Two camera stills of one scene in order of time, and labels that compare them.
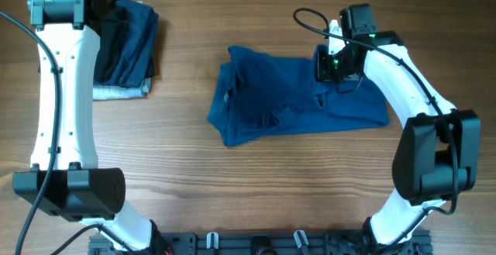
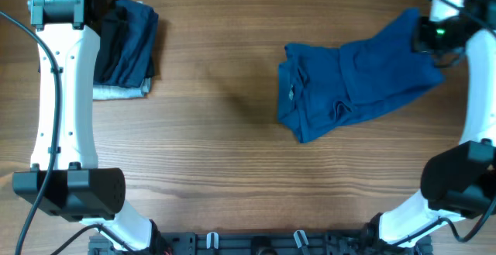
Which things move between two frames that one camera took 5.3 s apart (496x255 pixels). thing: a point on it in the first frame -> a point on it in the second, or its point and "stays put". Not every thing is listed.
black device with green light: x=265 y=242 stays put
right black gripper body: x=333 y=67 -> x=436 y=36
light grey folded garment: x=122 y=91 stays put
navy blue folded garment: x=136 y=63 stays put
